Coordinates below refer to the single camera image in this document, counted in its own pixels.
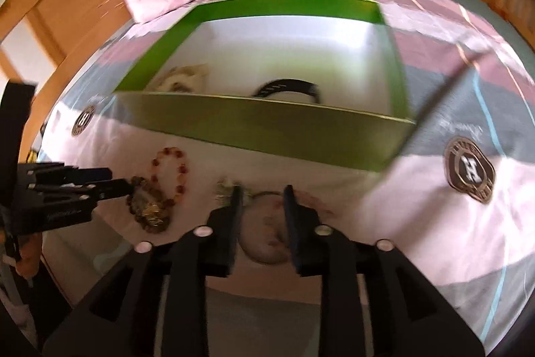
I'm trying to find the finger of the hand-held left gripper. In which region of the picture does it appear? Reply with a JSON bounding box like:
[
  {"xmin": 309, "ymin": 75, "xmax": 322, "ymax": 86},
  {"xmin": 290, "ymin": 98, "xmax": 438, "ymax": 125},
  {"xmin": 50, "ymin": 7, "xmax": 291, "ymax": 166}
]
[
  {"xmin": 63, "ymin": 167, "xmax": 114, "ymax": 185},
  {"xmin": 86, "ymin": 178, "xmax": 135, "ymax": 202}
]

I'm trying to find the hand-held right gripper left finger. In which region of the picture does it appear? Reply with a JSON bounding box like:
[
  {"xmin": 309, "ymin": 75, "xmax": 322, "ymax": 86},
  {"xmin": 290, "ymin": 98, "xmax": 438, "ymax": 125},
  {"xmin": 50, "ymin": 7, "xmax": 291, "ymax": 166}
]
[{"xmin": 42, "ymin": 185, "xmax": 244, "ymax": 357}]

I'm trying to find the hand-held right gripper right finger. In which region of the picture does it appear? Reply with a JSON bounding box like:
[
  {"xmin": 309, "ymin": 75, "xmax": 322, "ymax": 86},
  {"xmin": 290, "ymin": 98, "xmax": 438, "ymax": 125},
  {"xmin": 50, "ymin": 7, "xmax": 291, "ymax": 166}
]
[{"xmin": 283, "ymin": 185, "xmax": 488, "ymax": 357}]

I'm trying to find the pale translucent bracelet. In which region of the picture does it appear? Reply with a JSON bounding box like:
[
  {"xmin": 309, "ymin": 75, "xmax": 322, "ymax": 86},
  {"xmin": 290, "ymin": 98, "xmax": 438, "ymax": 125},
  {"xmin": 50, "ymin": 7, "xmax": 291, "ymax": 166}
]
[{"xmin": 239, "ymin": 191, "xmax": 293, "ymax": 265}]

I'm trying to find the dark brown bead bracelet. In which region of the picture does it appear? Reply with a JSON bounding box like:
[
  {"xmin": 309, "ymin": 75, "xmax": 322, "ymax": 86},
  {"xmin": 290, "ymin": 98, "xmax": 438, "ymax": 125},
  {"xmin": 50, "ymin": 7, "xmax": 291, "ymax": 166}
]
[{"xmin": 127, "ymin": 175, "xmax": 174, "ymax": 234}]

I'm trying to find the red bead bracelet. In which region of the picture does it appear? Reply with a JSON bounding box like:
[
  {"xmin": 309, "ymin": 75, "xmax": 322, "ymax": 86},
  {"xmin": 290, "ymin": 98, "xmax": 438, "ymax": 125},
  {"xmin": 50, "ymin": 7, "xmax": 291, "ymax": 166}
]
[{"xmin": 150, "ymin": 147, "xmax": 189, "ymax": 204}]

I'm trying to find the green cardboard box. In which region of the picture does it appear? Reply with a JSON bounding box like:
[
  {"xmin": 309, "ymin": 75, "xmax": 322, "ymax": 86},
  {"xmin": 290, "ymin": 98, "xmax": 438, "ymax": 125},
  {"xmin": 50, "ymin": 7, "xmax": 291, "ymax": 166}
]
[{"xmin": 112, "ymin": 0, "xmax": 416, "ymax": 174}]

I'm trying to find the printed patchwork bed sheet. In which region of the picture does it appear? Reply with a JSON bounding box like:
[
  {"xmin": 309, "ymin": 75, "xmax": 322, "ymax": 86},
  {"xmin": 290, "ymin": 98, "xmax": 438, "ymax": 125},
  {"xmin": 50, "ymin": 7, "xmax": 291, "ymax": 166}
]
[{"xmin": 25, "ymin": 0, "xmax": 535, "ymax": 341}]

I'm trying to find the black bracelet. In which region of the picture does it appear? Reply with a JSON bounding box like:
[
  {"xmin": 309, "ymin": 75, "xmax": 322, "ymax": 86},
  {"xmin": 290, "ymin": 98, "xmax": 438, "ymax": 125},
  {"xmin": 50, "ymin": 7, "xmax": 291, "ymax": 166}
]
[{"xmin": 251, "ymin": 78, "xmax": 322, "ymax": 103}]

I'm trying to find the cream bead bracelet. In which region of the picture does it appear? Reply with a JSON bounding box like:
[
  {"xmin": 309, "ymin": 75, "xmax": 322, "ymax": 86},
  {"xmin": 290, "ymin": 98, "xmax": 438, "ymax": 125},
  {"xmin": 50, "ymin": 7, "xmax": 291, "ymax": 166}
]
[{"xmin": 152, "ymin": 63, "xmax": 210, "ymax": 93}]

